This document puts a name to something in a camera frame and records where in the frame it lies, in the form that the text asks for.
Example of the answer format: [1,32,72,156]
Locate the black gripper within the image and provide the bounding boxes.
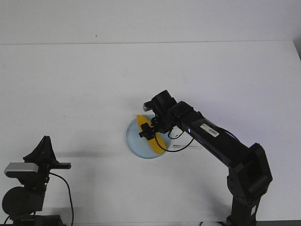
[23,136,71,188]
[139,90,177,140]

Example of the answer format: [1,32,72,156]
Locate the yellow corn cob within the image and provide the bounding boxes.
[136,114,167,155]

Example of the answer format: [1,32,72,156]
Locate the light blue round plate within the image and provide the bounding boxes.
[125,114,171,159]

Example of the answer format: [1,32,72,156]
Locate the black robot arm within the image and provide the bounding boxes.
[139,90,272,226]
[2,136,71,226]

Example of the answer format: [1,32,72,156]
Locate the clear tape strip horizontal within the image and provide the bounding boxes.
[171,145,203,150]

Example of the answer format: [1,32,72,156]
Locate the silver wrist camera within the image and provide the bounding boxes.
[143,101,153,112]
[4,162,39,178]

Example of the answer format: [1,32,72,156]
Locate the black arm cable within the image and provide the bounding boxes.
[154,124,238,153]
[48,172,74,226]

